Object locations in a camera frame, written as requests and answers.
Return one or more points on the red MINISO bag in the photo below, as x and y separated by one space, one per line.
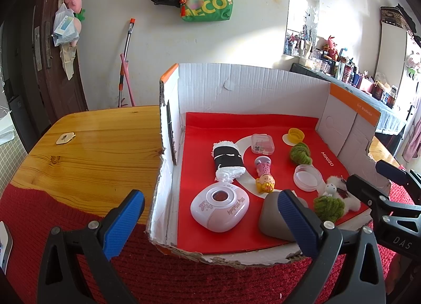
204 139

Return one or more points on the white plush bunny clip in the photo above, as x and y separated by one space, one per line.
330 189

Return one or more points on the red knitted mat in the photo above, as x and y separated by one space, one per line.
164 277

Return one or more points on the pink hanging garment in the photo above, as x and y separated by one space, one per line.
412 139

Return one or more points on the red plush toy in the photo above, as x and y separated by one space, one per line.
332 47

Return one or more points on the orange cardboard box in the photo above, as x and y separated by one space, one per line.
246 87

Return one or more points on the pink round device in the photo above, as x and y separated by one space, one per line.
213 217

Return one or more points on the black and white cloth roll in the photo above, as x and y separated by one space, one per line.
228 159

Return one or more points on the pink doll toy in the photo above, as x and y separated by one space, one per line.
264 172

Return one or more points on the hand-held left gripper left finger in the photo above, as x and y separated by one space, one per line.
125 221

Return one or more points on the grey makeup case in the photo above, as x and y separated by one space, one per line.
273 218

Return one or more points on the red tassel charm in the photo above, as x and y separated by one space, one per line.
182 8

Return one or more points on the yellow bottle cap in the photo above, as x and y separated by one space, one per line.
295 134

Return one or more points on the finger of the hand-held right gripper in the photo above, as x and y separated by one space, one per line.
363 190
394 172

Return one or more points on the wall mirror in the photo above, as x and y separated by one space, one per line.
302 1

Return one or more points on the dark brown door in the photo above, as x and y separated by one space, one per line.
62 93

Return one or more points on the row of cosmetic bottles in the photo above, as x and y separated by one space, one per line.
348 72

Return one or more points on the white plush toy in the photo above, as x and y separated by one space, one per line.
412 62

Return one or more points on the side table with blue cloth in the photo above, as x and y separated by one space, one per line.
391 120

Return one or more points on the clear round lid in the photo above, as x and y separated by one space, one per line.
307 177

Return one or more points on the small clear plastic box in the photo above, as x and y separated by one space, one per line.
262 144

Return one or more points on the peach plush toy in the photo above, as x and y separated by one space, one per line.
77 26

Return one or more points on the leopard print bag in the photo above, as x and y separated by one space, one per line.
394 16

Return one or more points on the clear plastic bag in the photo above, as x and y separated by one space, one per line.
64 28

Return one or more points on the pink stick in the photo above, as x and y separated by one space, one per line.
126 80

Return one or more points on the green yarn scrunchie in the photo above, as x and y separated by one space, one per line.
301 153
329 208

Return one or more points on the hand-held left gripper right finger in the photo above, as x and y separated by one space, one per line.
297 225

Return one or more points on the white cloth bag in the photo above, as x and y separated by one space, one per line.
69 60

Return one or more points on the white wardrobe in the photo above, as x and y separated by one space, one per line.
391 54

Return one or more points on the beige table sticker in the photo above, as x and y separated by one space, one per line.
65 138

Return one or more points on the white flat device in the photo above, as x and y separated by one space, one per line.
5 244

